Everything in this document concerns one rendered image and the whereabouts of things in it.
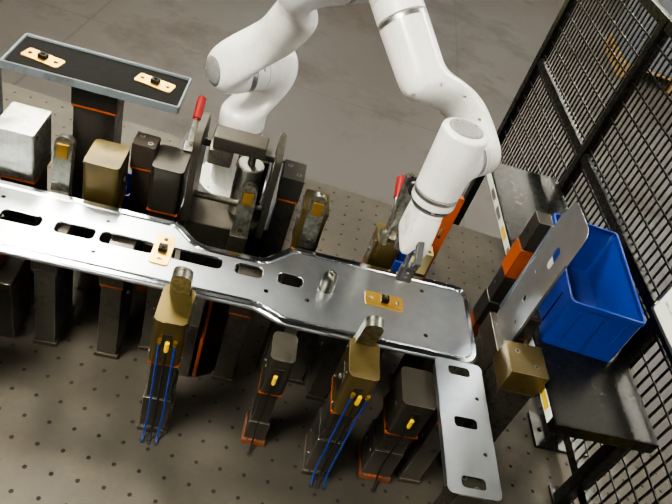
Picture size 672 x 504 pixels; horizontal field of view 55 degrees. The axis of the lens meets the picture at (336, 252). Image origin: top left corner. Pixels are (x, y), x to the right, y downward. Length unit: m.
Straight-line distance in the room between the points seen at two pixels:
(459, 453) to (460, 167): 0.50
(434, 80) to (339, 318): 0.49
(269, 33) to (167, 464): 0.92
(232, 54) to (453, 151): 0.66
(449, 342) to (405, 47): 0.59
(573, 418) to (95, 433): 0.94
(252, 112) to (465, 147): 0.74
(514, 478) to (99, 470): 0.91
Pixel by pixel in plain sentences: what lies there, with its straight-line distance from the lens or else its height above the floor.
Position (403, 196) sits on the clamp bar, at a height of 1.17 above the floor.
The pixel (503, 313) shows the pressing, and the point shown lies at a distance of 1.47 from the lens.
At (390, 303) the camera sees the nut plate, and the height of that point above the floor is 1.00.
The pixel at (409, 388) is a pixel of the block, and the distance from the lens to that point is 1.28.
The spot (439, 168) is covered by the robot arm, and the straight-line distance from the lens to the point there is 1.13.
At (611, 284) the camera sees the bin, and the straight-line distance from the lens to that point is 1.61.
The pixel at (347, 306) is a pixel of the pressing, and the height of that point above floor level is 1.00.
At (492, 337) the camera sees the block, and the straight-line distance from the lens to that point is 1.45.
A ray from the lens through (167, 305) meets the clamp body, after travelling 1.19.
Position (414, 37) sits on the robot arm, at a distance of 1.17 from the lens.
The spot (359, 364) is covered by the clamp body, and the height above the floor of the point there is 1.05.
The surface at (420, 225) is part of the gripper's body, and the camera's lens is 1.19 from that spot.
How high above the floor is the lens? 1.92
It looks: 40 degrees down
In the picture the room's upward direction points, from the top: 21 degrees clockwise
